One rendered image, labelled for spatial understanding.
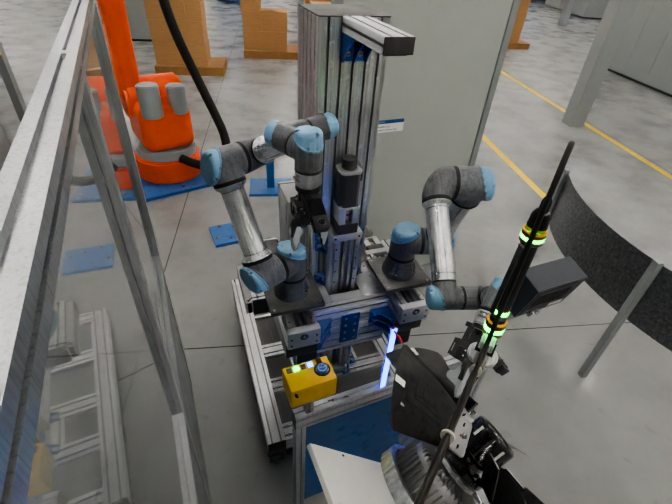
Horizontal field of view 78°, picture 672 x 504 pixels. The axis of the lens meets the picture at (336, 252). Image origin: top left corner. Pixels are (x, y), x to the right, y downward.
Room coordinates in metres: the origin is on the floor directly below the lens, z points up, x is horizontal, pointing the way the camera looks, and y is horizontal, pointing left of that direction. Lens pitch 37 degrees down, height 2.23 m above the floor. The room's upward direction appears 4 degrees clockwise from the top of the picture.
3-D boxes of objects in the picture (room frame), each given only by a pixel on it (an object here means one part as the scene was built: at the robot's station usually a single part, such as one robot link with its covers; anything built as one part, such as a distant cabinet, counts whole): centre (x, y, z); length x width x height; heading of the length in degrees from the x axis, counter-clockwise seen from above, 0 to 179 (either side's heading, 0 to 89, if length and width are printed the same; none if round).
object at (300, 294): (1.28, 0.17, 1.09); 0.15 x 0.15 x 0.10
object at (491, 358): (0.64, -0.36, 1.50); 0.09 x 0.07 x 0.10; 151
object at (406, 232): (1.46, -0.30, 1.20); 0.13 x 0.12 x 0.14; 97
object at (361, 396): (1.02, -0.30, 0.82); 0.90 x 0.04 x 0.08; 116
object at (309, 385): (0.85, 0.06, 1.02); 0.16 x 0.10 x 0.11; 116
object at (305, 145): (1.02, 0.09, 1.78); 0.09 x 0.08 x 0.11; 47
